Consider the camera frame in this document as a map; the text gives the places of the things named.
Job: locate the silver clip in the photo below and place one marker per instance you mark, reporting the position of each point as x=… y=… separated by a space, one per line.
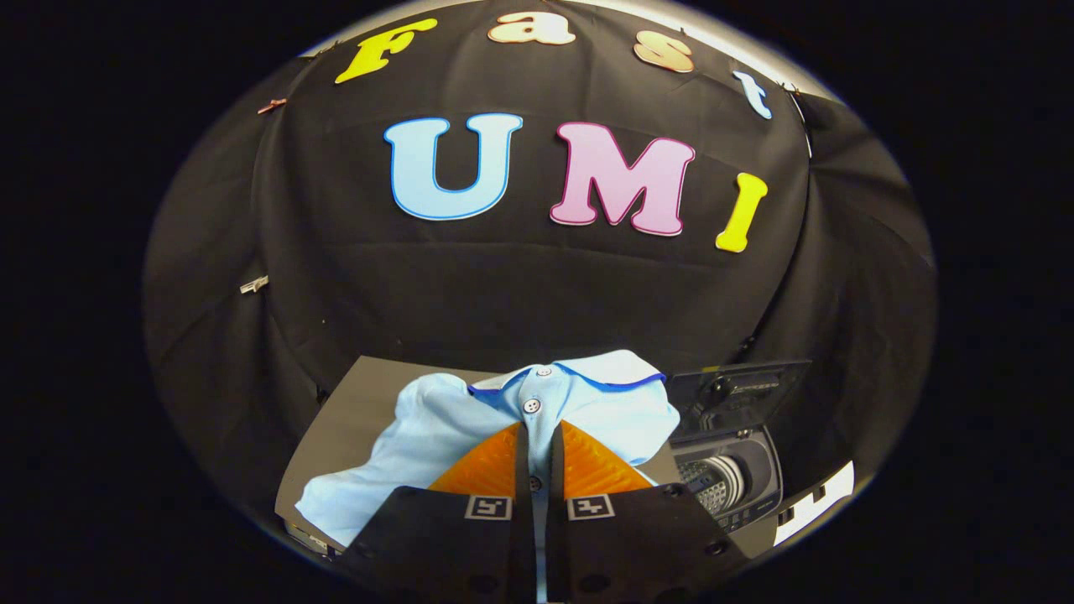
x=253 y=284

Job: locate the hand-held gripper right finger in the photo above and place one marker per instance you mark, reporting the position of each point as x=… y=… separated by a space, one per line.
x=555 y=470

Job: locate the red clip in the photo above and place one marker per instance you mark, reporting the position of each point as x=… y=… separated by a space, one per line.
x=271 y=106

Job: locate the grey washing machine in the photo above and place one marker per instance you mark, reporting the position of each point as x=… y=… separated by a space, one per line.
x=755 y=478

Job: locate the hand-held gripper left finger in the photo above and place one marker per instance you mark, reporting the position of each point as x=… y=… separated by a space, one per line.
x=523 y=470

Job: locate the light blue polo shirt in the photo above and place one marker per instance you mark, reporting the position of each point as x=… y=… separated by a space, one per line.
x=436 y=428

